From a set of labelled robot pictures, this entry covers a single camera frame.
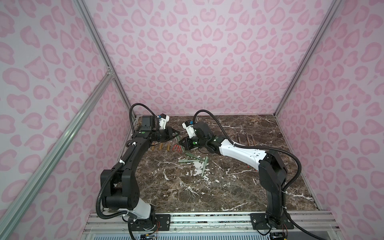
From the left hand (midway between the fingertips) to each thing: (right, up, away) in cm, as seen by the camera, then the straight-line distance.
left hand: (179, 131), depth 83 cm
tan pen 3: (+49, -7, +21) cm, 54 cm away
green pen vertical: (+14, -22, +10) cm, 28 cm away
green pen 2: (+6, -16, +15) cm, 23 cm away
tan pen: (+39, -6, +21) cm, 45 cm away
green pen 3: (+4, -19, +12) cm, 23 cm away
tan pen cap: (-15, -10, +20) cm, 27 cm away
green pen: (-1, -3, -1) cm, 4 cm away
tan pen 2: (+45, -7, +21) cm, 50 cm away
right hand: (+1, -5, -2) cm, 6 cm away
